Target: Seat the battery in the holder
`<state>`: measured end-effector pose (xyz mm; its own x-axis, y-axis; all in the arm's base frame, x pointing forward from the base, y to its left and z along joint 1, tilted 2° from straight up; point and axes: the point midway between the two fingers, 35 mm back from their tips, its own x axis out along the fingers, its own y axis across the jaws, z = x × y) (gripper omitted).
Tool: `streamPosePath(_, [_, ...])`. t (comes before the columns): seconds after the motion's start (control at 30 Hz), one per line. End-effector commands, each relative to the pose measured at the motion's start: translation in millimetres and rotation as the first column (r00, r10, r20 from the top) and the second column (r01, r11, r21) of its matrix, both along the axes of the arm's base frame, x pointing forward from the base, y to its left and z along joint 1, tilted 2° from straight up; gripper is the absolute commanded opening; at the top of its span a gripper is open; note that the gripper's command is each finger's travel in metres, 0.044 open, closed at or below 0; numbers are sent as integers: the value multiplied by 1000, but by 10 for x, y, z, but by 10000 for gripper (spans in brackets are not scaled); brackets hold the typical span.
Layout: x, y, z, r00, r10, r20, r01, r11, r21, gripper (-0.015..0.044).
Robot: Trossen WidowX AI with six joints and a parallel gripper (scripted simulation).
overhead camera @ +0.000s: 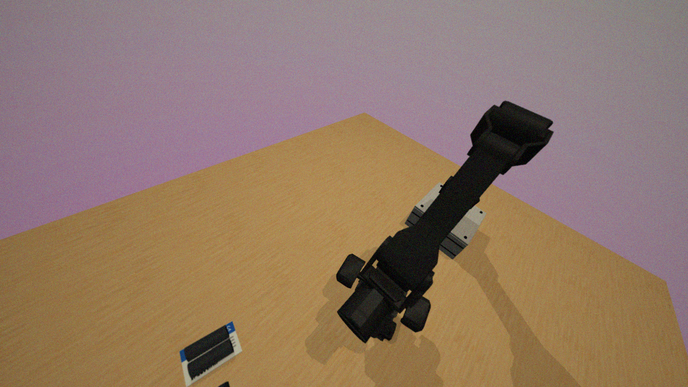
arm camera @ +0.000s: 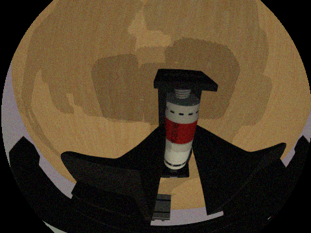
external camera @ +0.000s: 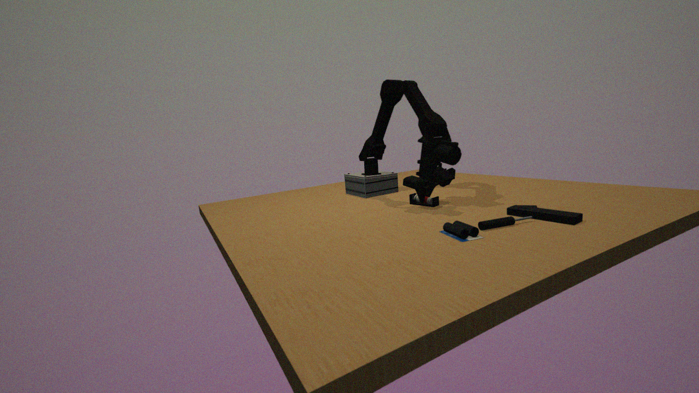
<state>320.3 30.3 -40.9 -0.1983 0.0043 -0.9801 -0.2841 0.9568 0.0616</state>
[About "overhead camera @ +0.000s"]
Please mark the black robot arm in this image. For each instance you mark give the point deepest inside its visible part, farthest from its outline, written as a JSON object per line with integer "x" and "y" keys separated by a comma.
{"x": 505, "y": 136}

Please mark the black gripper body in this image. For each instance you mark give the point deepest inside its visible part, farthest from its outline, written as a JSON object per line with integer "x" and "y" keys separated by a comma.
{"x": 414, "y": 318}

